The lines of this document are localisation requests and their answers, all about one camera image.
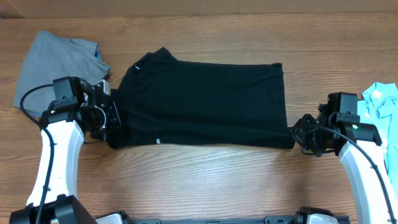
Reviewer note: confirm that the black polo shirt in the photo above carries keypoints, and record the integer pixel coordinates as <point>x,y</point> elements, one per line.
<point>163,100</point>

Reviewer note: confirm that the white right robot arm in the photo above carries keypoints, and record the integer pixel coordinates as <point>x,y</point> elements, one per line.
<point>362,158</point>

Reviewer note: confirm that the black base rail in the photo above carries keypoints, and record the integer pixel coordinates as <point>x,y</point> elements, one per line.
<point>271,219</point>

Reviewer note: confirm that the grey folded shirt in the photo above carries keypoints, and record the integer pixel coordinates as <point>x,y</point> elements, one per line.
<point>51,57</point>

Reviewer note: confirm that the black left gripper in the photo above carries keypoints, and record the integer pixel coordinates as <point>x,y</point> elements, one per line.
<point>115,118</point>

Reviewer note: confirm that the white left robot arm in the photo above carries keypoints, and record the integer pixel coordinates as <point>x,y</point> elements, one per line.
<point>78,107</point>

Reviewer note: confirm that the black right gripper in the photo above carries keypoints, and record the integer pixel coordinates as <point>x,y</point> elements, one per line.
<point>298,134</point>

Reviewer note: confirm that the light blue shirt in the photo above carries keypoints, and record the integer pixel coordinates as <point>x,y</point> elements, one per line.
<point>379,107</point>

